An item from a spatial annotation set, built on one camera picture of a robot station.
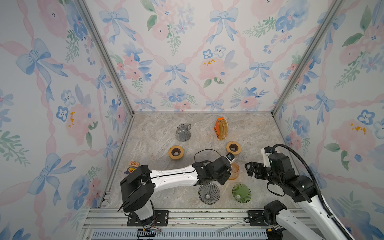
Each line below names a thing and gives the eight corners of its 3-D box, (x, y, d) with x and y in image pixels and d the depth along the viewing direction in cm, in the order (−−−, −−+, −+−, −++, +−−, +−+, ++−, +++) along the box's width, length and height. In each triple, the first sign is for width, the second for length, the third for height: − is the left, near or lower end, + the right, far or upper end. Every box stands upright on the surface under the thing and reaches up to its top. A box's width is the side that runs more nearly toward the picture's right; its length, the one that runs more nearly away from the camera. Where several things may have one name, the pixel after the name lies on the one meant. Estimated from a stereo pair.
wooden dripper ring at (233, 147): (227, 154, 99) (228, 152, 97) (225, 143, 105) (226, 141, 103) (241, 154, 99) (242, 152, 97) (238, 143, 105) (239, 141, 103)
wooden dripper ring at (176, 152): (168, 159, 96) (167, 157, 94) (169, 147, 102) (169, 145, 100) (183, 159, 96) (183, 157, 94) (184, 147, 102) (183, 145, 100)
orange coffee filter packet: (215, 140, 106) (217, 132, 99) (213, 125, 115) (215, 117, 107) (227, 140, 106) (229, 132, 99) (224, 125, 115) (226, 117, 107)
